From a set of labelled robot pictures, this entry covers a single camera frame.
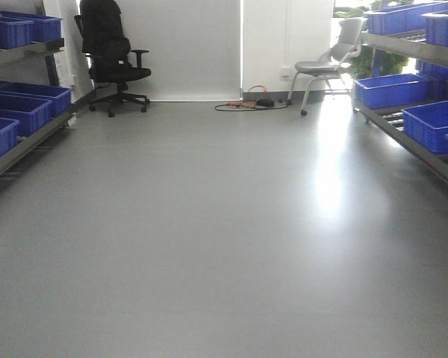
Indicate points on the left steel shelf rack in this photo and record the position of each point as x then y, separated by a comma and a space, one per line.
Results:
26, 144

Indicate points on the grey office chair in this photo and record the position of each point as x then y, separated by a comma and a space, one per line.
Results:
331, 64

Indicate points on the blue bin right lower far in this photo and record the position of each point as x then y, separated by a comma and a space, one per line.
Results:
392, 90

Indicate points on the green potted plant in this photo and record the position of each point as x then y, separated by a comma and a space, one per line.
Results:
371, 62

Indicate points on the black office chair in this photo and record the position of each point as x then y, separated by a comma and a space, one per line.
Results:
113, 60

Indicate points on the blue bin right lower middle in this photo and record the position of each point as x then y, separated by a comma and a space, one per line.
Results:
428, 125

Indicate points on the blue bin right upper near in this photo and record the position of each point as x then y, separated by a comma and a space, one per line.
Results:
437, 28

